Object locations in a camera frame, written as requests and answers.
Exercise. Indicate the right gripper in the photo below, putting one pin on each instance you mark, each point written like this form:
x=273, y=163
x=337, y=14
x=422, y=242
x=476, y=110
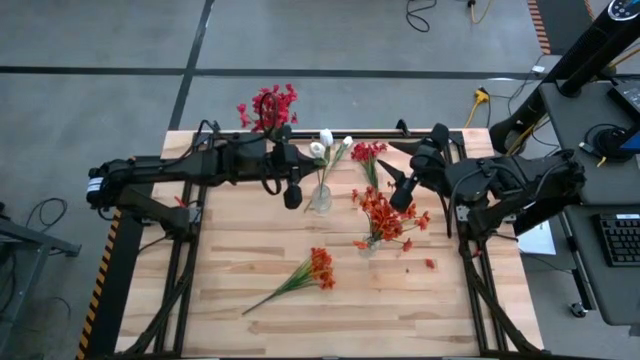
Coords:
x=430, y=167

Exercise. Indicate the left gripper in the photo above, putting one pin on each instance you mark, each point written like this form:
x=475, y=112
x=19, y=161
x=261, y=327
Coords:
x=250, y=157

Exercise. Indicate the white artificial tulip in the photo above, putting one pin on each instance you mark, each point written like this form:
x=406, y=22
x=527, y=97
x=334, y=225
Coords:
x=347, y=142
x=316, y=148
x=326, y=137

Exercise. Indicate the pink artificial flower bunch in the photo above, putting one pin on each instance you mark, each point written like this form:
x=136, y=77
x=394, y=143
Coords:
x=255, y=112
x=285, y=100
x=367, y=151

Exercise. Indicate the diamond cut glass vase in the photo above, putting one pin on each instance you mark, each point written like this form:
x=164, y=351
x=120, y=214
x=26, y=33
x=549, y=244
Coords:
x=369, y=250

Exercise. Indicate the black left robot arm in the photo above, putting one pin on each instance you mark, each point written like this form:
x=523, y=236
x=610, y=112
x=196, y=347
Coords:
x=165, y=167

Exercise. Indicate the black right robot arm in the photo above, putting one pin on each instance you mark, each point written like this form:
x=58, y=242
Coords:
x=525, y=175

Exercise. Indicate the round ribbed glass vase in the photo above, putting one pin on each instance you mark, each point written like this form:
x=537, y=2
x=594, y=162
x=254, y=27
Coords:
x=321, y=202

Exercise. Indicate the single orange flower sprig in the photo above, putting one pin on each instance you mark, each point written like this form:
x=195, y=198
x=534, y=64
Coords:
x=408, y=245

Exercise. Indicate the yellow power plug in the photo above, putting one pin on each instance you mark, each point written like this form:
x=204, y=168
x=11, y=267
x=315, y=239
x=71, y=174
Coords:
x=481, y=96

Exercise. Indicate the small red fallen petal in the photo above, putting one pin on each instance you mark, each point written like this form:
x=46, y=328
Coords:
x=430, y=263

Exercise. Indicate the white paper sheet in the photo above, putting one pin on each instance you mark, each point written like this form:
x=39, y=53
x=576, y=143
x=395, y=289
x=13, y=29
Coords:
x=540, y=242

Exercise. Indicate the white power adapter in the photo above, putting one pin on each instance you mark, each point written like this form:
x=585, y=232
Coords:
x=538, y=69

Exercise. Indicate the grey desk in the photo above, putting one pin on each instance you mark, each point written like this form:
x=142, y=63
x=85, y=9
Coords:
x=610, y=185

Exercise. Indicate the black tower fan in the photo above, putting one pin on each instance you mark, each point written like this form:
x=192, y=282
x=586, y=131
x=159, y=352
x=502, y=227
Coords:
x=585, y=57

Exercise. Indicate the black floor mat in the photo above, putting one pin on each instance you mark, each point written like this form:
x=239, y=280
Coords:
x=570, y=25

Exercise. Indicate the black keyboard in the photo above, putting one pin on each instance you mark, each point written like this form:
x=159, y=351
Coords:
x=620, y=240

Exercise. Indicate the black caster wheel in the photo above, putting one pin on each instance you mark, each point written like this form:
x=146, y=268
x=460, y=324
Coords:
x=578, y=311

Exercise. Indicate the dark grey electronic box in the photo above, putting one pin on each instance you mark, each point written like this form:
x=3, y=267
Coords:
x=627, y=97

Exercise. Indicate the black mat with hazard stripes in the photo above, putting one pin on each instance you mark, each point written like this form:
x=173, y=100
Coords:
x=117, y=310

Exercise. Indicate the grey metal stand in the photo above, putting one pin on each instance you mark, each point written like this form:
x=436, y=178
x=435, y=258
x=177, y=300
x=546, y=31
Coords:
x=40, y=240

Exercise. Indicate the black metal table frame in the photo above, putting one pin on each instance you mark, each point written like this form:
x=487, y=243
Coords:
x=365, y=134

